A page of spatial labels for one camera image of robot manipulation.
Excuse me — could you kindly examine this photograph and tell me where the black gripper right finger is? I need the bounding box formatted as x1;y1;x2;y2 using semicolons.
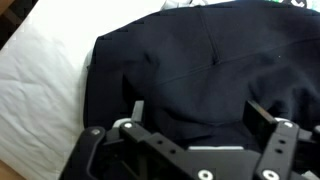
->
242;99;320;180

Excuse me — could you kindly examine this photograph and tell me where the black hooded jacket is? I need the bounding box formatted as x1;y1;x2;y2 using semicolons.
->
83;0;320;149

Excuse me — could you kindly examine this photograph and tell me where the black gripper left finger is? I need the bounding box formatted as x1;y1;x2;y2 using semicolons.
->
59;100;218;180

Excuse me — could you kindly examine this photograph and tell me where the white bed mattress sheet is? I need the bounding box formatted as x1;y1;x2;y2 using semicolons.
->
0;0;168;180

